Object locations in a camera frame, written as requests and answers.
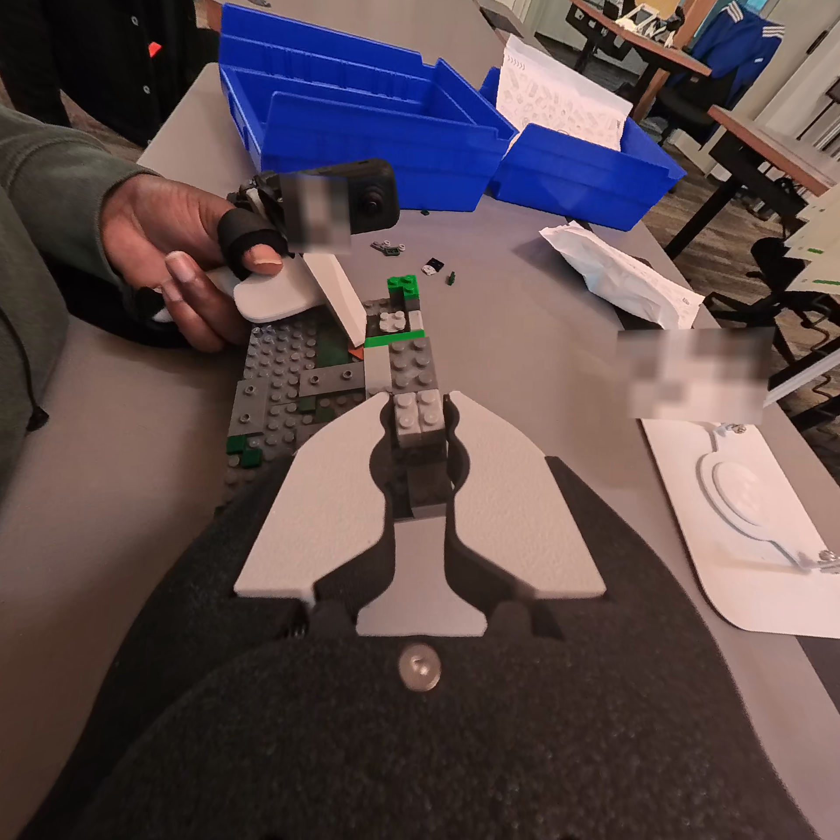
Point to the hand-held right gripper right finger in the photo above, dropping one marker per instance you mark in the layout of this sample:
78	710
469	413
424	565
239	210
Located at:
525	512

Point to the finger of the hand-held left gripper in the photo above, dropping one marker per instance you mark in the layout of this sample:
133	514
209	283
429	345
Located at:
341	298

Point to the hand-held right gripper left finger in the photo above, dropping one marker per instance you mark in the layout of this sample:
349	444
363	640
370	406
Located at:
315	512

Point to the grey green brick model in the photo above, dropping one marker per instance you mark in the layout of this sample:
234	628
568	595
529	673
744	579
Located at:
328	380

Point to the person's left forearm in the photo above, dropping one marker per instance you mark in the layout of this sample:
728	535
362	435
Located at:
39	229

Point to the grey desk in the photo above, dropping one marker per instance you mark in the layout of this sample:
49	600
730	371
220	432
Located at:
525	328

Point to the white desk stand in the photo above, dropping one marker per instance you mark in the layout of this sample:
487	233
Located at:
722	577

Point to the wooden background desk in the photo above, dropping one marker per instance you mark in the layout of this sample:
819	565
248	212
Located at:
656	49
761	141

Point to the person's left hand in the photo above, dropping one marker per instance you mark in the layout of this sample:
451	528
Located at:
164	223

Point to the small grey brick piece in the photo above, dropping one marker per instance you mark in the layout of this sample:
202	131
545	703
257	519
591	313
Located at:
387	248

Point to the blue plastic bin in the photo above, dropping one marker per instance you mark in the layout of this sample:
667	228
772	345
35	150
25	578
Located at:
446	164
295	33
577	177

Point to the black and white brick piece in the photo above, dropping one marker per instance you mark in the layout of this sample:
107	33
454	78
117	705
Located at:
433	266

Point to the printed white paper bag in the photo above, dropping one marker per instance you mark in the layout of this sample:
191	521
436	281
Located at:
558	98

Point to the crumpled white paper bag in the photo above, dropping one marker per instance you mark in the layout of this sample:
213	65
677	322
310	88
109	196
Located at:
623	275

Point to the white printed sheets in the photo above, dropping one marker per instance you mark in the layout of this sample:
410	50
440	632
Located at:
817	249

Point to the blue jacket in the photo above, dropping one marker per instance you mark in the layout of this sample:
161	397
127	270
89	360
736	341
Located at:
741	46

